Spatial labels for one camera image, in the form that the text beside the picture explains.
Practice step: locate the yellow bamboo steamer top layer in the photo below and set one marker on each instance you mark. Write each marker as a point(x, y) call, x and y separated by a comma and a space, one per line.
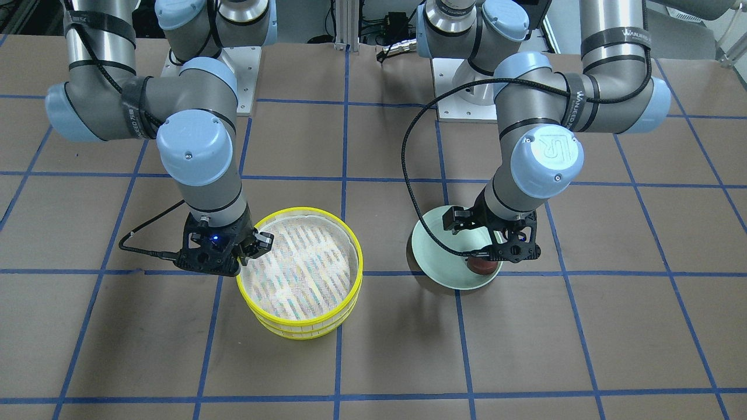
point(344, 291)

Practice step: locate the yellow bamboo steamer layer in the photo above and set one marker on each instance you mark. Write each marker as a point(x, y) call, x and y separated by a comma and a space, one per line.
point(305, 330)
point(344, 291)

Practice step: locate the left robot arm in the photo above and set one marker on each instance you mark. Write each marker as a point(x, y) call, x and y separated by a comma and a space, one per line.
point(539, 111)

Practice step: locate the brown bun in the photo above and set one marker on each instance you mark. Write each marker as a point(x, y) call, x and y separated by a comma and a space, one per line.
point(480, 266)

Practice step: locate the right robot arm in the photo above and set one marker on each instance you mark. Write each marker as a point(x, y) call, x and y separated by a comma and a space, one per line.
point(190, 115)

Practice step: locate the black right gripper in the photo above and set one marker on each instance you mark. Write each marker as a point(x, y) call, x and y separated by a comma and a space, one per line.
point(257, 243)

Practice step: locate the light green plate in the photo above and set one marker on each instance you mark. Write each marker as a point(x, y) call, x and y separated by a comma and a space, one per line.
point(443, 267)

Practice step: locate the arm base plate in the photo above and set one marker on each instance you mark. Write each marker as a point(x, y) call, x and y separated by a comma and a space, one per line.
point(245, 81)
point(469, 105)

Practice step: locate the white steamer cloth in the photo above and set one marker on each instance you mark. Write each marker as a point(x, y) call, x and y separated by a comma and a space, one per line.
point(303, 268)

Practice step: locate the yellow bamboo steamer bottom layer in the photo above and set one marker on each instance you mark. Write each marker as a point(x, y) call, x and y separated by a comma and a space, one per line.
point(305, 330)

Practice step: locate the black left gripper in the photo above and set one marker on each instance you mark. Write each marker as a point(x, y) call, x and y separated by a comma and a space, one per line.
point(480, 220)

